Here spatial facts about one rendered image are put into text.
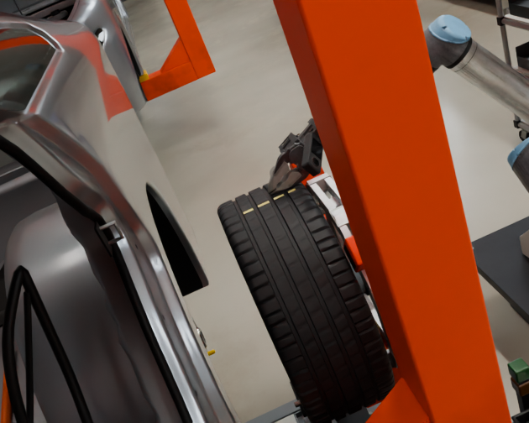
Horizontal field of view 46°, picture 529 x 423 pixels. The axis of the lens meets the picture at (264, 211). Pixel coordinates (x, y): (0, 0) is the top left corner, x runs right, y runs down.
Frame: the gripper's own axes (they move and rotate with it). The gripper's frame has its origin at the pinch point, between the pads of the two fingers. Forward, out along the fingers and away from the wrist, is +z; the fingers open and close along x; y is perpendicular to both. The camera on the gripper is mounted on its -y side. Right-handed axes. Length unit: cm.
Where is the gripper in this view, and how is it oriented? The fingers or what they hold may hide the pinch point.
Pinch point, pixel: (273, 190)
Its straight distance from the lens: 155.4
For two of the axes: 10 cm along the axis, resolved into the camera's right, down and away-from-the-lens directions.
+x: -7.3, -5.2, -4.3
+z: -6.4, 7.5, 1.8
